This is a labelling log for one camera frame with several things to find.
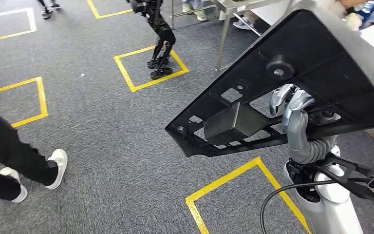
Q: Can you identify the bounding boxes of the black plastic car trim part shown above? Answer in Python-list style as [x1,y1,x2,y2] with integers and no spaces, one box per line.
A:
[165,0,374,158]

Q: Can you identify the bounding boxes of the steel table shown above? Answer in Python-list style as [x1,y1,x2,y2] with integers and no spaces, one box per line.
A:
[212,0,293,73]

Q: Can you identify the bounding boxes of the yellow floor tape square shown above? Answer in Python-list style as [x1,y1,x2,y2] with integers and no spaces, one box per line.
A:
[113,41,190,93]
[0,7,37,43]
[86,0,133,20]
[0,76,49,129]

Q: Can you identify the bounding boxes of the person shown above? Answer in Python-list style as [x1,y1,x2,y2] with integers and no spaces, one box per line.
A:
[232,16,256,31]
[37,0,61,20]
[0,103,68,204]
[182,0,207,21]

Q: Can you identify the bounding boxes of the black humanoid robot legs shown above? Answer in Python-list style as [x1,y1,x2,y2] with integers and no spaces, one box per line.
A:
[127,0,177,81]

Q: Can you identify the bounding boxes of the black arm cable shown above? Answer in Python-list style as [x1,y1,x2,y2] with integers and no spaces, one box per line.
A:
[260,179,372,234]

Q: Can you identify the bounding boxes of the black camera bracket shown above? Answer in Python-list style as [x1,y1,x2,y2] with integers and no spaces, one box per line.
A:
[306,153,374,204]

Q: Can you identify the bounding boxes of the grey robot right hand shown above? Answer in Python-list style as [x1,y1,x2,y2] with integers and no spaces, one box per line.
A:
[269,84,317,164]

